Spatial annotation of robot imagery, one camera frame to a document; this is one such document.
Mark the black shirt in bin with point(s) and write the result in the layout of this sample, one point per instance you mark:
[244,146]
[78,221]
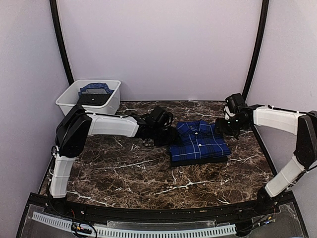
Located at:
[93,99]

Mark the blue plaid long sleeve shirt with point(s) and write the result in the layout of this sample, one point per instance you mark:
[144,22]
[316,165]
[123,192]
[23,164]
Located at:
[198,140]

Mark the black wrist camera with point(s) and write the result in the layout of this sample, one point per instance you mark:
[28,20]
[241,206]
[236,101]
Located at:
[159,117]
[235,103]

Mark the black vertical frame post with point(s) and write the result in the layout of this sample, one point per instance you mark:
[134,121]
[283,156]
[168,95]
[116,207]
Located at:
[60,41]
[257,48]

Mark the blue patterned shirt in bin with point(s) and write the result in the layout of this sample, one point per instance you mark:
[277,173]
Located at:
[98,88]

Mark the black vertical frame post left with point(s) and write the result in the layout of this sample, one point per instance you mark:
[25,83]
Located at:
[60,41]

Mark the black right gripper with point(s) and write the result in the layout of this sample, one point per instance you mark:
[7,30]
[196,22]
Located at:
[220,127]

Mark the white slotted cable duct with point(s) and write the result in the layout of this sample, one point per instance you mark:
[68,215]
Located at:
[115,229]

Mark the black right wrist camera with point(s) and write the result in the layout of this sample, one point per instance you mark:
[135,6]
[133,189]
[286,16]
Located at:
[235,103]

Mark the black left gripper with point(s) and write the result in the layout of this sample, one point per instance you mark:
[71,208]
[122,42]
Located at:
[173,138]

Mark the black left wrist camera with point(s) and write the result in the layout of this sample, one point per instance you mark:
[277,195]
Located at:
[159,117]

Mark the black vertical frame post right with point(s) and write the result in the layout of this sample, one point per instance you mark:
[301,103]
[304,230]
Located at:
[257,48]

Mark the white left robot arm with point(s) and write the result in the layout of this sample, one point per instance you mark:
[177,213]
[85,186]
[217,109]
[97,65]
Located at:
[78,124]

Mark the black front rail base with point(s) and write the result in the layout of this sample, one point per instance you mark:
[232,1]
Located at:
[281,219]

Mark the white plastic bin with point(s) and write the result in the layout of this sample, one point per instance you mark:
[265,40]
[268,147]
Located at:
[69,97]

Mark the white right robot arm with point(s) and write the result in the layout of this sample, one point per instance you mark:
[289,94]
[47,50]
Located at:
[285,132]

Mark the black shirt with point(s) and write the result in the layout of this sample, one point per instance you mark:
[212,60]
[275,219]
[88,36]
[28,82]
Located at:
[93,99]
[177,163]

